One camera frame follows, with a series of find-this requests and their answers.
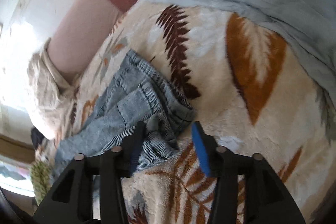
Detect grey-blue denim pants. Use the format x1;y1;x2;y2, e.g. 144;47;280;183
51;50;195;179

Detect green white patterned cloth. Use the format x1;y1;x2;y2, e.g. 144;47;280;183
30;160;51;205

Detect black cloth item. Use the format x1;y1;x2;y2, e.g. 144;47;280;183
31;127;45;150

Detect cream patterned pillow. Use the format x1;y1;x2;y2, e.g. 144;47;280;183
27;38;80;140

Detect cream leaf-print fleece blanket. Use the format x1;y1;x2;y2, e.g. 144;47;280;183
34;0;336;224

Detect brown wooden window frame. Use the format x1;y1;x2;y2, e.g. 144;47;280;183
0;135;35;164

